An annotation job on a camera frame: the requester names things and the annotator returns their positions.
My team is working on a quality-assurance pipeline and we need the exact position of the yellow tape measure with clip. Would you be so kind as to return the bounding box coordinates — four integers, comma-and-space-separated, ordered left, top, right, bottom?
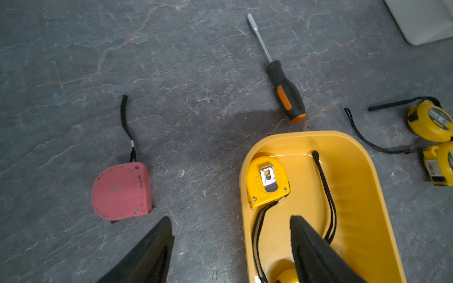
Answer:
246, 156, 290, 283

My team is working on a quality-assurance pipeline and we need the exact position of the yellow 3m tape measure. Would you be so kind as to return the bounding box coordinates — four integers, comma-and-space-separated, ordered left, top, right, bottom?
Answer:
344, 107, 453, 187

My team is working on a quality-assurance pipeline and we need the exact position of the pink tape measure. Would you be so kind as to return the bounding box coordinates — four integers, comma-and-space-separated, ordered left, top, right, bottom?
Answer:
92, 95, 153, 223

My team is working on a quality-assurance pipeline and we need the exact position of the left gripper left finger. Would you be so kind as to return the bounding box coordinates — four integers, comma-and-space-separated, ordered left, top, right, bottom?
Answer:
98, 216, 175, 283

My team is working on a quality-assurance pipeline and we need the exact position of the yellow 2m tape measure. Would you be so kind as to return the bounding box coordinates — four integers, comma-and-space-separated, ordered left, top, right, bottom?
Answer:
368, 96, 453, 143

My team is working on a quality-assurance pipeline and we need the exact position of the yellow storage tray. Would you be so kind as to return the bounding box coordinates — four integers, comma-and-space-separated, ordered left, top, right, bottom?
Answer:
239, 131, 406, 283

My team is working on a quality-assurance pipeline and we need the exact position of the white plastic toolbox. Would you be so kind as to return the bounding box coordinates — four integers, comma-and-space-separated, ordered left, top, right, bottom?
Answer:
385, 0, 453, 46

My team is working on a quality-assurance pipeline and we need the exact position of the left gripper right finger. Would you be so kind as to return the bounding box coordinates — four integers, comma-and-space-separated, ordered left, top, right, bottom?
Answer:
290, 216, 364, 283

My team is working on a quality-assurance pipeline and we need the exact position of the black orange screwdriver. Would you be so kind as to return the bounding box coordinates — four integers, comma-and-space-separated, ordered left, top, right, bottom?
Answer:
247, 13, 307, 123

